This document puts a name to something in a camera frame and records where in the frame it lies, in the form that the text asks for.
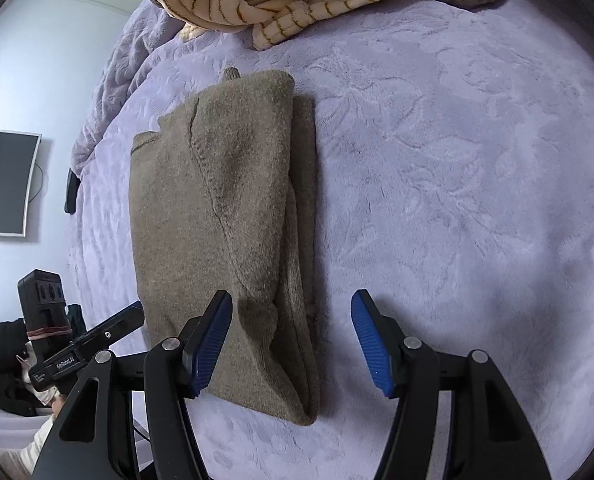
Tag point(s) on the person's left forearm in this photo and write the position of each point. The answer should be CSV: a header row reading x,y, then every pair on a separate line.
x,y
34,440

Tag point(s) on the white framed wall monitor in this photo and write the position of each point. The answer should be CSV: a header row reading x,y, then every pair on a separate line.
x,y
9,185

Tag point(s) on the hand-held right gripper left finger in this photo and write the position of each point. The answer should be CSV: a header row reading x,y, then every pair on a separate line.
x,y
211,345

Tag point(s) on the lavender embossed blanket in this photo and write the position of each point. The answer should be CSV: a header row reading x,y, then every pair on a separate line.
x,y
452,210

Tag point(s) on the black object at bed edge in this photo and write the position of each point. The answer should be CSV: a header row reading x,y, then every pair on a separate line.
x,y
71,192

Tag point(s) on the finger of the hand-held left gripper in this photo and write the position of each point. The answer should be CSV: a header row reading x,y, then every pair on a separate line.
x,y
122,317

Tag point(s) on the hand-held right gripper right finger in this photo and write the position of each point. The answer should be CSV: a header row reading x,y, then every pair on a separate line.
x,y
372,345

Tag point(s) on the khaki knit sweater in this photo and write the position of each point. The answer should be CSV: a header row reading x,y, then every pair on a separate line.
x,y
227,240

